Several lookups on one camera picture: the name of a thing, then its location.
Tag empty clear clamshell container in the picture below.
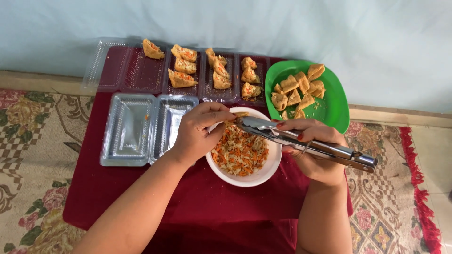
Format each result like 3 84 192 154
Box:
100 93 200 167

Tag fried tofu pocket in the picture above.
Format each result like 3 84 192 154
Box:
224 111 250 127

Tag clear plastic food container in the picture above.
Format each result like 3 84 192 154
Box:
164 47 205 98
81 37 169 95
235 53 271 107
201 49 239 103

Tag pile of empty fried tofu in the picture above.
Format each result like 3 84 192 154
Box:
271 63 326 120

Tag person's right hand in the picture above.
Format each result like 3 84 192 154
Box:
276 118 349 186

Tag white round bowl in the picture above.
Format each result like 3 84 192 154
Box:
205 107 283 188

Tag shredded carrot cabbage filling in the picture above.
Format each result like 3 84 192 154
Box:
211 122 270 177

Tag green plastic plate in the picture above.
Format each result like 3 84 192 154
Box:
265 60 350 135

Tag metal kitchen tongs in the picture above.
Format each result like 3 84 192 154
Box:
235 116 379 174

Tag maroon velvet cloth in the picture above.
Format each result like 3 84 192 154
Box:
62 46 354 254

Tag person's left hand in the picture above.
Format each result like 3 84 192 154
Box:
169 102 238 166

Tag floral rug with red fringe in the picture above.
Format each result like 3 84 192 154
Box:
0 88 443 254

